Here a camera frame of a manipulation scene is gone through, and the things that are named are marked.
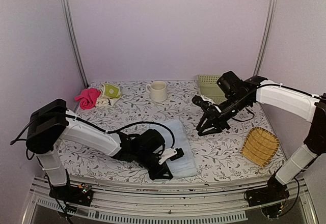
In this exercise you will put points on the cream green patterned towel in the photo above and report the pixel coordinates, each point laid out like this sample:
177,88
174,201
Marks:
109,95

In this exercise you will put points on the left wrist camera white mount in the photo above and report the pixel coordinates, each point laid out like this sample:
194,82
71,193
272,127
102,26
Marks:
171,154

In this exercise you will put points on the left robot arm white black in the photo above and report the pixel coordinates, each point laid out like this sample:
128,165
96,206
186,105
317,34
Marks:
55,121

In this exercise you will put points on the left aluminium frame post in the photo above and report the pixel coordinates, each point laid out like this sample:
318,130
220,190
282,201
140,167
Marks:
74,43

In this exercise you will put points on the yellow bamboo tray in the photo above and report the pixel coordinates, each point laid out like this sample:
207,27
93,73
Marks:
260,146

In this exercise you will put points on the aluminium frame post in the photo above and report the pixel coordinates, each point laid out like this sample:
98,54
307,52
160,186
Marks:
74,43
265,38

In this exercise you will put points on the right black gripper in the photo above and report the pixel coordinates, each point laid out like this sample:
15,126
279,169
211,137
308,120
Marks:
217,121

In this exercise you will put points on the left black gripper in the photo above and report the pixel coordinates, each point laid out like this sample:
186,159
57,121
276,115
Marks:
159,173

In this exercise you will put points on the pink rolled towel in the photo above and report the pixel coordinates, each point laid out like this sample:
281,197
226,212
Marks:
87,98

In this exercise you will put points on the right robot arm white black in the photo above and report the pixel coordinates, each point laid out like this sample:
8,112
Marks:
306,120

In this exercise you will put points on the right aluminium frame post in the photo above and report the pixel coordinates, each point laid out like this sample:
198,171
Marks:
265,38

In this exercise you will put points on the green plastic basket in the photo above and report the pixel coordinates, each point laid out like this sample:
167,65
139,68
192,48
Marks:
208,87

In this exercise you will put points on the cream ceramic mug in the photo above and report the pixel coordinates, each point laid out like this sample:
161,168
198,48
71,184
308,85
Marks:
157,90

